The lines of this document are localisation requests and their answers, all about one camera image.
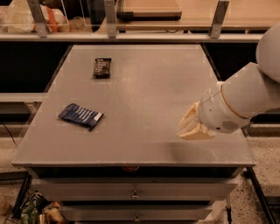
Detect grey drawer cabinet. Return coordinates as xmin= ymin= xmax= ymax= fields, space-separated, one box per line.
xmin=13 ymin=45 xmax=256 ymax=224

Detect plastic bags behind glass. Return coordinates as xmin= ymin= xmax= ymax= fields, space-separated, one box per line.
xmin=0 ymin=0 xmax=70 ymax=33

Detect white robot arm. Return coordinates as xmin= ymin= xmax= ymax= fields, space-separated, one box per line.
xmin=178 ymin=24 xmax=280 ymax=140

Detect grey drawer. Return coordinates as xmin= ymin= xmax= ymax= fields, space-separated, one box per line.
xmin=60 ymin=205 xmax=212 ymax=221
xmin=31 ymin=178 xmax=237 ymax=201

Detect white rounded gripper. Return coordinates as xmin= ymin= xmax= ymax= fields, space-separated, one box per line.
xmin=178 ymin=81 xmax=249 ymax=140

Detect wire basket of snacks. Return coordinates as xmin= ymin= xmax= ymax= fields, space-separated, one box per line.
xmin=0 ymin=171 xmax=68 ymax=224

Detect metal railing with posts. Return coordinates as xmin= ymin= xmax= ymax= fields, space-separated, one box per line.
xmin=0 ymin=0 xmax=263 ymax=42

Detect upper grey drawer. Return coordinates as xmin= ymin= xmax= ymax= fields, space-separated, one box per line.
xmin=31 ymin=178 xmax=237 ymax=201

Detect lower grey drawer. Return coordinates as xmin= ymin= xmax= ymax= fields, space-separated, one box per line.
xmin=60 ymin=205 xmax=212 ymax=221

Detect wooden board on shelf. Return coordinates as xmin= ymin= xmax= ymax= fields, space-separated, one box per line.
xmin=116 ymin=0 xmax=182 ymax=21

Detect blue rxbar blueberry wrapper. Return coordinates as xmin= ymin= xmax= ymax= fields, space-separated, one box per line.
xmin=58 ymin=103 xmax=103 ymax=131

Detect black snack bar wrapper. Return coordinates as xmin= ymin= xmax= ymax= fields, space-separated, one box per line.
xmin=93 ymin=58 xmax=111 ymax=79

